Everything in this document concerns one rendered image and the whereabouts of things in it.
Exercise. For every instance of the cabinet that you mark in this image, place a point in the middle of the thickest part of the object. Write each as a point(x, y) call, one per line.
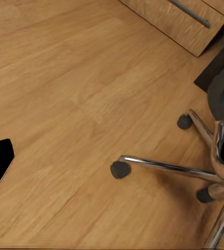
point(194, 24)
point(216, 66)

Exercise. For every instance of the swivel chair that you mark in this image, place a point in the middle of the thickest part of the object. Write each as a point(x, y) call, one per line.
point(215, 191)

